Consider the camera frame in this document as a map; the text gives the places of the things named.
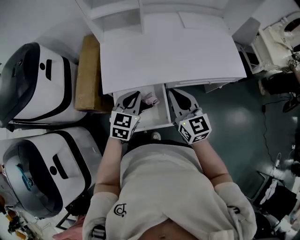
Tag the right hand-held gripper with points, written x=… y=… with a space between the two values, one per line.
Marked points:
x=197 y=129

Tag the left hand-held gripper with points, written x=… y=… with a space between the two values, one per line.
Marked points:
x=123 y=125

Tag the person's right forearm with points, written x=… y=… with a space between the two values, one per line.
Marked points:
x=211 y=161

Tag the person's left forearm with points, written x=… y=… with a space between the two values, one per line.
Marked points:
x=109 y=164

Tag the white drawer front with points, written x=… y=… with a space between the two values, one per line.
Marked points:
x=201 y=82

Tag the white desk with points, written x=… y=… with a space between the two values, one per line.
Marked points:
x=168 y=58

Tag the person's white shoe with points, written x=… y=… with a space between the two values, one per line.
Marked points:
x=156 y=136

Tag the brown cardboard box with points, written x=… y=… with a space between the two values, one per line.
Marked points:
x=87 y=77

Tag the black and white machine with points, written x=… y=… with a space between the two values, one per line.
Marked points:
x=54 y=93

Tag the person's beige sweatshirt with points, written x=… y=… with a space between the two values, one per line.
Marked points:
x=164 y=192

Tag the white ornate side table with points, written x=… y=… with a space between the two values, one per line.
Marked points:
x=272 y=44

